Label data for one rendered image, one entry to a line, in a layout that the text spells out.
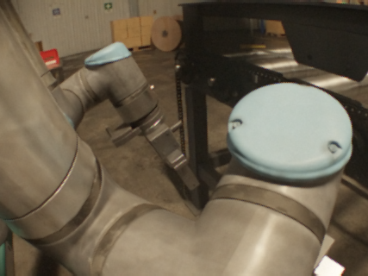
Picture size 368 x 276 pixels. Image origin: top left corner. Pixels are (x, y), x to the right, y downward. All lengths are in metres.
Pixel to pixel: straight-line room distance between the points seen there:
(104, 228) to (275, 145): 0.12
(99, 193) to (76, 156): 0.03
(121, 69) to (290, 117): 0.41
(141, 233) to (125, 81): 0.41
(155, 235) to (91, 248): 0.04
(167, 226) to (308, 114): 0.11
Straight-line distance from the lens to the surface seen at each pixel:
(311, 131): 0.17
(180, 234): 0.16
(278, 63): 1.19
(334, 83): 1.01
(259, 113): 0.18
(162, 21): 7.39
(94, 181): 0.18
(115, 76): 0.54
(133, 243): 0.17
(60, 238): 0.18
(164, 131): 0.57
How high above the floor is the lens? 1.14
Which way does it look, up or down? 27 degrees down
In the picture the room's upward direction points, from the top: 4 degrees counter-clockwise
